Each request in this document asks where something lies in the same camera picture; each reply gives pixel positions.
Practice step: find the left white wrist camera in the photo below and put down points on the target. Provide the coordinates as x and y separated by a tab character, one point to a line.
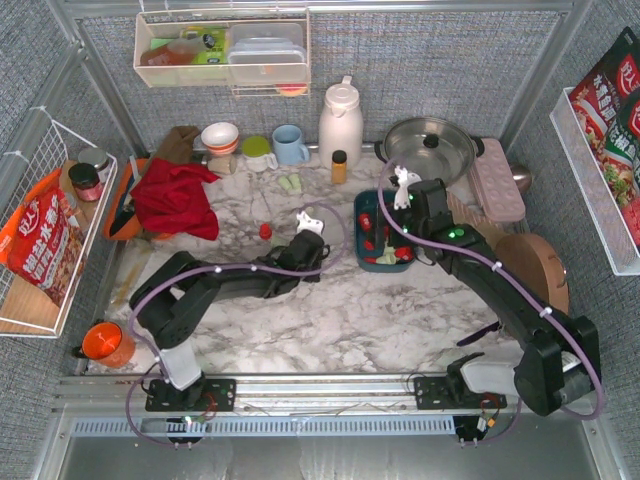
306	223

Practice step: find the glass pepper grinder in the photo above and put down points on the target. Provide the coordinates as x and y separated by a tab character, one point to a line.
223	165

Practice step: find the brown cloth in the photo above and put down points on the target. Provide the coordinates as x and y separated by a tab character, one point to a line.
177	145

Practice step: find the red seasoning bag right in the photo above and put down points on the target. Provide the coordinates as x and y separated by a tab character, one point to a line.
606	105

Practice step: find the green coffee capsule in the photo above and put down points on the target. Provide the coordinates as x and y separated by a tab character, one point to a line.
278	241
387	259
295	183
285	183

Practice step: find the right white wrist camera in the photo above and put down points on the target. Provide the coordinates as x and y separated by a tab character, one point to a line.
405	179

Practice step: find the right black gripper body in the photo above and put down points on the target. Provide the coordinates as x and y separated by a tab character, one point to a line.
403	226

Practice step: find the orange spice bottle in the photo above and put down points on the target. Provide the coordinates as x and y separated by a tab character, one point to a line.
339	167

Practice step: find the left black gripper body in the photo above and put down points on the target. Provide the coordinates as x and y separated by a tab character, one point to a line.
311	242

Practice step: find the red seasoning bag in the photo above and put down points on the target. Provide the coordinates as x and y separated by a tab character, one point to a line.
38	242
606	105

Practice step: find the white wire basket left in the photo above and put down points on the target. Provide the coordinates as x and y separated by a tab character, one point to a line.
26	311

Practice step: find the blue mug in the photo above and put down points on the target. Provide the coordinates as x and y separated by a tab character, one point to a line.
289	147

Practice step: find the white orange striped bowl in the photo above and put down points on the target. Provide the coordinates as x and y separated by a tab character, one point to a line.
220	138

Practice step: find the orange cup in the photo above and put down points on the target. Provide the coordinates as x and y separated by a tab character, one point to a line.
108	344

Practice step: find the stainless steel pot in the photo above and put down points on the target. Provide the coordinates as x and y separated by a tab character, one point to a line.
432	148

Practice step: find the pink egg tray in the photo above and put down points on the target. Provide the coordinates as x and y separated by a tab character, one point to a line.
493	185

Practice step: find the orange tray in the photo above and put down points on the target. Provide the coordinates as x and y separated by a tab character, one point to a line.
121	223

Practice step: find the white wire basket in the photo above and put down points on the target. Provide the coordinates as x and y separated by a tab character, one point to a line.
614	236
26	311

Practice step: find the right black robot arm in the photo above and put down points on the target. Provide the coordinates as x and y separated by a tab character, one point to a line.
560	360

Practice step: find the green lidded cup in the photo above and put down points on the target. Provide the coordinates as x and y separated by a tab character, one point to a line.
258	155

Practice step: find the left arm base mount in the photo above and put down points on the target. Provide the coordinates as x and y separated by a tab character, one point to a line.
205	395

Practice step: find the round wooden board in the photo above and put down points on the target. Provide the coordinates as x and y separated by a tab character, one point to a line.
534	261

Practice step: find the teal storage basket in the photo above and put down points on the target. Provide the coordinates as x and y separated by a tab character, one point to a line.
366	202

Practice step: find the clear plastic food container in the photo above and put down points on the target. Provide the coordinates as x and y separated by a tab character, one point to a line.
267	53

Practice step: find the red cloth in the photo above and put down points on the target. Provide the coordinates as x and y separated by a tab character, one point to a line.
170	199

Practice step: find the dark lidded jar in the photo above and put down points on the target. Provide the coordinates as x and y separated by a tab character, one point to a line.
86	182

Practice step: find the green packaged item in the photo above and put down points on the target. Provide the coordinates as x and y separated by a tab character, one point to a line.
211	44

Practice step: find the white wire basket right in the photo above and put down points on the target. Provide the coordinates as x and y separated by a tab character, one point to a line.
614	236

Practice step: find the silver lidded jar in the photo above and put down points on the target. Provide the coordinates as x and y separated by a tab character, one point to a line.
94	156

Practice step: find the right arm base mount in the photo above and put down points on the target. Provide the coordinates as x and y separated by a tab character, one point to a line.
445	393

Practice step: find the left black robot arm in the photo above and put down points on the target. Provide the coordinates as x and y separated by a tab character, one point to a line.
173	301

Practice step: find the cream wall basket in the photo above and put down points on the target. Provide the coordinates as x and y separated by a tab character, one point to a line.
162	58

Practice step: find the striped pink cloth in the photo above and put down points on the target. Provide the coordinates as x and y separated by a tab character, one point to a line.
463	214

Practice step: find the white thermos jug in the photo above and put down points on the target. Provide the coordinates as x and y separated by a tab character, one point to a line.
341	124

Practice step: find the red seasoning bag left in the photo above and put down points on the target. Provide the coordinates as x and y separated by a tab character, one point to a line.
38	242

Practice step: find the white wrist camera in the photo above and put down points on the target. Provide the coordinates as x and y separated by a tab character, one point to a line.
405	179
306	223

